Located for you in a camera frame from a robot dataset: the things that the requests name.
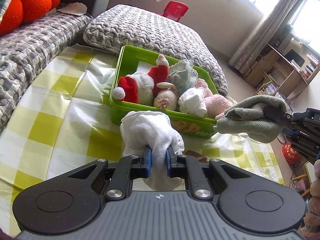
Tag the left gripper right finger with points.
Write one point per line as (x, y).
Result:
(189, 169)

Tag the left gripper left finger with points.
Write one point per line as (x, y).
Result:
(127, 170)

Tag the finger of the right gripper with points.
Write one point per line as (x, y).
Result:
(277, 115)

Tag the green grey towel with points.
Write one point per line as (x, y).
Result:
(248, 117)

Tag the pink fluffy towel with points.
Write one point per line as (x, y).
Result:
(215, 103)

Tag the santa claus plush toy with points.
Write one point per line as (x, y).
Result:
(141, 87)

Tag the rag doll with floral bonnet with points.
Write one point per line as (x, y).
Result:
(181, 77)

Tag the person's right hand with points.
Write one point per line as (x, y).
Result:
(311, 219)

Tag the red round object on floor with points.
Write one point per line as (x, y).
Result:
(290, 155)

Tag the wooden shelf unit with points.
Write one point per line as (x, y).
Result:
(288, 74)

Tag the white small sock cloth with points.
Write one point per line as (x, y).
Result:
(192, 102)

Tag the yellow checkered plastic tablecloth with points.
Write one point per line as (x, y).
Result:
(64, 121)

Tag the grey curtain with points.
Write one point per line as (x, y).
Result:
(262, 33)

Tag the flat white foam sheet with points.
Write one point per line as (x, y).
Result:
(144, 67)

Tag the grey quilted mattress cover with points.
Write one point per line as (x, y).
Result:
(126, 25)

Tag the red plastic stool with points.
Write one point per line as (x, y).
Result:
(175, 10)

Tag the grey patterned sofa cover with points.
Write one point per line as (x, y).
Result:
(28, 49)

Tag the white paper scrap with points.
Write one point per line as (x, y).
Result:
(77, 9)

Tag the orange carrot plush pillow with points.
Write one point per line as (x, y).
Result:
(25, 11)

